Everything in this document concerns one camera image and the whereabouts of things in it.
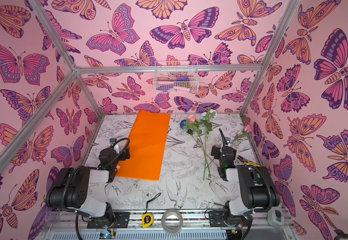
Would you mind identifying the white fake rose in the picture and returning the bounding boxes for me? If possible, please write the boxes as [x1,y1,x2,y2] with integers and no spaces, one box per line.
[201,107,218,180]

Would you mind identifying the blue fake rose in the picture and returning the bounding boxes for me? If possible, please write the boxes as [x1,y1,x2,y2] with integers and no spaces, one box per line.
[180,119,208,169]

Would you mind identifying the clear tape roll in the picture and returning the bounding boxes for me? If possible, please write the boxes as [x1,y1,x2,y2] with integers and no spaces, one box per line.
[161,209,184,235]

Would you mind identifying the yellow handled pliers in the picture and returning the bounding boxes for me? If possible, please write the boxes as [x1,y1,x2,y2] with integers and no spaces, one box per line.
[238,156,260,167]

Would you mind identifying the grey plastic clamp device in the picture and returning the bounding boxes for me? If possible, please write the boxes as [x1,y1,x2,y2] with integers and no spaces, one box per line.
[267,204,285,229]

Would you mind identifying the green circuit board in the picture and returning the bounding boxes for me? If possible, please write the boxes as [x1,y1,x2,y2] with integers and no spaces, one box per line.
[99,231,116,240]

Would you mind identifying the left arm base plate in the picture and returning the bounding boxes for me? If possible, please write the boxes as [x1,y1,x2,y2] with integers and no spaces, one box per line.
[87,212,130,229]

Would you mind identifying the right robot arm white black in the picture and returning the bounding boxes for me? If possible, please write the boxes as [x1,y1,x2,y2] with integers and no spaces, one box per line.
[211,130,281,224]

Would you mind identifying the orange wrapping paper sheet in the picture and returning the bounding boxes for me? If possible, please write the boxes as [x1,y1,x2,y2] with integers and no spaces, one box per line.
[117,111,170,182]

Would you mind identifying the small pink fake rose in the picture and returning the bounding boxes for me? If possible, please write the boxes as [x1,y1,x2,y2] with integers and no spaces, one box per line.
[205,124,253,169]

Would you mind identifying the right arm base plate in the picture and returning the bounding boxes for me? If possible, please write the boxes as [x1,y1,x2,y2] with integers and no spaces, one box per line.
[205,210,249,230]

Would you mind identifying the yellow tape measure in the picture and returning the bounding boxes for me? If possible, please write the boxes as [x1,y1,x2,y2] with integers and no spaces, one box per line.
[141,192,162,229]

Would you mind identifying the white wire basket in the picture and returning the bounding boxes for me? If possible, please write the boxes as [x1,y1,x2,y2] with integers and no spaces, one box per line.
[152,61,200,94]

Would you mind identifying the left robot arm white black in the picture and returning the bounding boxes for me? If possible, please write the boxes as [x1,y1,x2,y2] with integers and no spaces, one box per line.
[45,138,130,227]

